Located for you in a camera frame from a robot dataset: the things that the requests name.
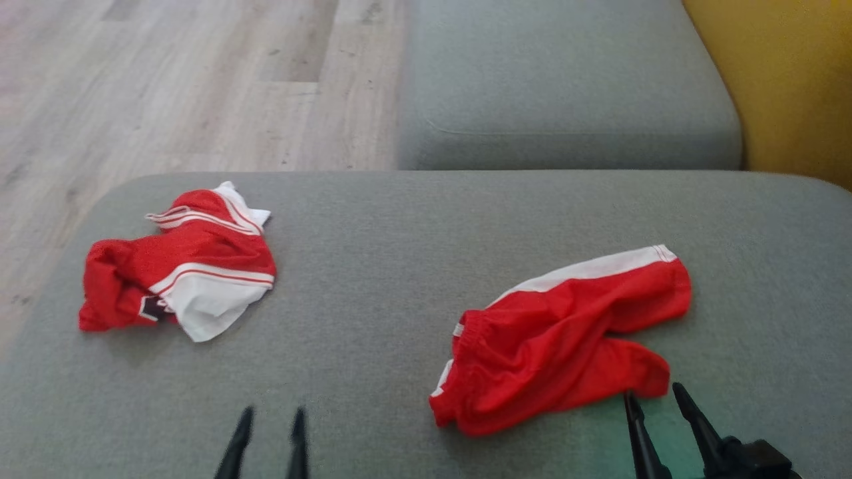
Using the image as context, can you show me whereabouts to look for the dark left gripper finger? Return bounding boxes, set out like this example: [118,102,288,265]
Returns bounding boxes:
[286,406,311,479]
[214,405,256,479]

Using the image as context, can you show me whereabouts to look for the red white basketball jersey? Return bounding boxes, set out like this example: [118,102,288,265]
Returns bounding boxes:
[79,181,277,343]

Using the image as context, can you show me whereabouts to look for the red white-striped shorts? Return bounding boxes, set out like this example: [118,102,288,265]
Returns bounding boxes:
[429,244,693,437]

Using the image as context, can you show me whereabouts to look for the small grey sofa cushion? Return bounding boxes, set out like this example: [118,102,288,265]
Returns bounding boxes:
[397,0,744,171]

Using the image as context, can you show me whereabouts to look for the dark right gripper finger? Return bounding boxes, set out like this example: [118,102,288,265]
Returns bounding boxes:
[622,391,673,479]
[672,382,728,479]

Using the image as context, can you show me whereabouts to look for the large grey sofa seat cushion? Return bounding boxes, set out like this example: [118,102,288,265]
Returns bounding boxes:
[0,170,852,479]

